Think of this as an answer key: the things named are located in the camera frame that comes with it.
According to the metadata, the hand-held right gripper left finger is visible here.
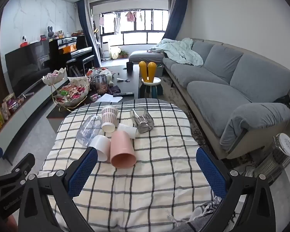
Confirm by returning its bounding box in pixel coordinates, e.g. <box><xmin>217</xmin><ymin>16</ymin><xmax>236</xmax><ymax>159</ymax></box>
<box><xmin>18</xmin><ymin>147</ymin><xmax>98</xmax><ymax>232</ymax></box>

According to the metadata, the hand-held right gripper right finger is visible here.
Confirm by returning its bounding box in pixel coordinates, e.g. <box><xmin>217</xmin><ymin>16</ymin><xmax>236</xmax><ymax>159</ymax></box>
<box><xmin>196</xmin><ymin>147</ymin><xmax>274</xmax><ymax>232</ymax></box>

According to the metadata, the pink cup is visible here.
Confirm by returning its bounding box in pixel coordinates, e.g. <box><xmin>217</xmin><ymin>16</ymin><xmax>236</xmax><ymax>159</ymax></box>
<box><xmin>110</xmin><ymin>130</ymin><xmax>137</xmax><ymax>169</ymax></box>

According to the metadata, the white plastic cup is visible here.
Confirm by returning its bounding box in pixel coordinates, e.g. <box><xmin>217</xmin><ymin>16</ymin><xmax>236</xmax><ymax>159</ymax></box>
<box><xmin>90</xmin><ymin>135</ymin><xmax>112</xmax><ymax>161</ymax></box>

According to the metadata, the clear plastic cup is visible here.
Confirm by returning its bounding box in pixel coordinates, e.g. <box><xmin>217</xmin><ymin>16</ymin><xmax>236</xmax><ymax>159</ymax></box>
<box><xmin>76</xmin><ymin>115</ymin><xmax>103</xmax><ymax>147</ymax></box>

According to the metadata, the patterned paper cup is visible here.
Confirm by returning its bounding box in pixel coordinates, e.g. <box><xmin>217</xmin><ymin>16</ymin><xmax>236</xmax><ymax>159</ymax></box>
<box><xmin>101</xmin><ymin>105</ymin><xmax>119</xmax><ymax>133</ymax></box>

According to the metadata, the small white cup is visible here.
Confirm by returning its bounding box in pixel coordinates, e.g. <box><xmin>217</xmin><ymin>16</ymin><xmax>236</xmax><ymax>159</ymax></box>
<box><xmin>117</xmin><ymin>123</ymin><xmax>138</xmax><ymax>140</ymax></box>

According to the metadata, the clear glass cup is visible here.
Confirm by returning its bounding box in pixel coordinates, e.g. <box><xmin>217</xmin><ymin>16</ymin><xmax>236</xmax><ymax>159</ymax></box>
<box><xmin>130</xmin><ymin>108</ymin><xmax>155</xmax><ymax>133</ymax></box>

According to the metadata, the row of snack packets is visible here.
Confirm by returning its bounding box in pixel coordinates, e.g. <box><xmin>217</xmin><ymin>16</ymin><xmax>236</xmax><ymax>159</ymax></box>
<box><xmin>0</xmin><ymin>93</ymin><xmax>25</xmax><ymax>134</ymax></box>

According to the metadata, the grey television cabinet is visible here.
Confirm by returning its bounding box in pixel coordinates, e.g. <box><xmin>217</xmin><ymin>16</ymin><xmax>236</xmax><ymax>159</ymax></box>
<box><xmin>0</xmin><ymin>77</ymin><xmax>70</xmax><ymax>162</ymax></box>

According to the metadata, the checked tablecloth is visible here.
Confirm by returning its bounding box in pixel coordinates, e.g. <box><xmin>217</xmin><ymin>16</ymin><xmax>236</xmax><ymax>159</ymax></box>
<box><xmin>37</xmin><ymin>98</ymin><xmax>223</xmax><ymax>232</ymax></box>

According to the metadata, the electric heater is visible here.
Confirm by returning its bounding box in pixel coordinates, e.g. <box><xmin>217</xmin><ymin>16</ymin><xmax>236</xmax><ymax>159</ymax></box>
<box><xmin>254</xmin><ymin>133</ymin><xmax>290</xmax><ymax>187</ymax></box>

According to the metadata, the grey sofa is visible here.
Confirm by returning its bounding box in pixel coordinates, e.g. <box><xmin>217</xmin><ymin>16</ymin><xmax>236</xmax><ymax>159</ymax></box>
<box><xmin>129</xmin><ymin>38</ymin><xmax>290</xmax><ymax>160</ymax></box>

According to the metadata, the white paper sheet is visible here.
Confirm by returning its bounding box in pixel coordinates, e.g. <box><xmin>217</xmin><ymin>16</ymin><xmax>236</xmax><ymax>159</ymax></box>
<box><xmin>97</xmin><ymin>93</ymin><xmax>123</xmax><ymax>103</ymax></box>

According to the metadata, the tiered shell snack dish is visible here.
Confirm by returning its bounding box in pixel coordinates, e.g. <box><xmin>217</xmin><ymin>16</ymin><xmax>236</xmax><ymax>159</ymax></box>
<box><xmin>42</xmin><ymin>68</ymin><xmax>91</xmax><ymax>113</ymax></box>

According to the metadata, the clear snack jar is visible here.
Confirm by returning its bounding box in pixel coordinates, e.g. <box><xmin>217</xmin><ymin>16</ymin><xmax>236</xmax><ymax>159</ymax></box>
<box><xmin>94</xmin><ymin>74</ymin><xmax>109</xmax><ymax>95</ymax></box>

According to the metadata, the plush toy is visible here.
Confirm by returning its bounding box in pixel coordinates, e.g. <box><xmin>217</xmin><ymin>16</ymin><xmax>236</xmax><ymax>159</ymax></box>
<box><xmin>103</xmin><ymin>69</ymin><xmax>115</xmax><ymax>87</ymax></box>

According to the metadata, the black television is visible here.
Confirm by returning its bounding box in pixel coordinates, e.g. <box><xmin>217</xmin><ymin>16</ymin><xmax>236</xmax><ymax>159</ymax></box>
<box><xmin>5</xmin><ymin>40</ymin><xmax>51</xmax><ymax>92</ymax></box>

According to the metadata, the dark coffee table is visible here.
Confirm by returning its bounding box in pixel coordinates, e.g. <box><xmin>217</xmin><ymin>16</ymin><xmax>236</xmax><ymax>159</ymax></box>
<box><xmin>46</xmin><ymin>64</ymin><xmax>141</xmax><ymax>119</ymax></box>

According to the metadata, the black cloth item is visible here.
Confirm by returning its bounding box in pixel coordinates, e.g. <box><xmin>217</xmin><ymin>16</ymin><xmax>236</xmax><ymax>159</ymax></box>
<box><xmin>274</xmin><ymin>95</ymin><xmax>290</xmax><ymax>109</ymax></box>

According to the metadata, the black piano bench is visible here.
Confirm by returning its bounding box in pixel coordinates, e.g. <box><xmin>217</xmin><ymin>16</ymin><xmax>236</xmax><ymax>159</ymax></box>
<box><xmin>66</xmin><ymin>55</ymin><xmax>95</xmax><ymax>71</ymax></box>

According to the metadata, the yellow rabbit-ear stool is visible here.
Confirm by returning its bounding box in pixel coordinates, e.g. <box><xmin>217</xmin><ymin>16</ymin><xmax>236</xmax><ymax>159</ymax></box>
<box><xmin>138</xmin><ymin>61</ymin><xmax>162</xmax><ymax>99</ymax></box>

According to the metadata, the black piano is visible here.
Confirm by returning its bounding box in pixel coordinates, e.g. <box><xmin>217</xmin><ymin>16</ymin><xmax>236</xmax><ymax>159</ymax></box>
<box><xmin>48</xmin><ymin>35</ymin><xmax>95</xmax><ymax>78</ymax></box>

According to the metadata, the orange bag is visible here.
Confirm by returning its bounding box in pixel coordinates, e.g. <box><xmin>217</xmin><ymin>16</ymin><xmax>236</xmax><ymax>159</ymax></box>
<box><xmin>62</xmin><ymin>45</ymin><xmax>77</xmax><ymax>54</ymax></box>

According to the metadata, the white air purifier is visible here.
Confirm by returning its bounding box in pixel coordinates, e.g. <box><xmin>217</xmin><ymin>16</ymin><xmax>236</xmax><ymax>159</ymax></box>
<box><xmin>101</xmin><ymin>42</ymin><xmax>111</xmax><ymax>61</ymax></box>

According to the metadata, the light blue blanket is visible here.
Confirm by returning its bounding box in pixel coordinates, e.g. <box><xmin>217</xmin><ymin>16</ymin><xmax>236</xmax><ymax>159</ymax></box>
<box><xmin>148</xmin><ymin>38</ymin><xmax>204</xmax><ymax>67</ymax></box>

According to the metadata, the blue curtain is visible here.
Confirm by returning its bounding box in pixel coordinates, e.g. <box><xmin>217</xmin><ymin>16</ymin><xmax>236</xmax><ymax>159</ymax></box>
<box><xmin>165</xmin><ymin>0</ymin><xmax>189</xmax><ymax>40</ymax></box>
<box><xmin>75</xmin><ymin>0</ymin><xmax>97</xmax><ymax>67</ymax></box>

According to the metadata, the hanging white shirt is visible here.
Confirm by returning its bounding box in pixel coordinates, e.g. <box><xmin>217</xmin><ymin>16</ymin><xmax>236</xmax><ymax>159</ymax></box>
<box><xmin>113</xmin><ymin>17</ymin><xmax>121</xmax><ymax>35</ymax></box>

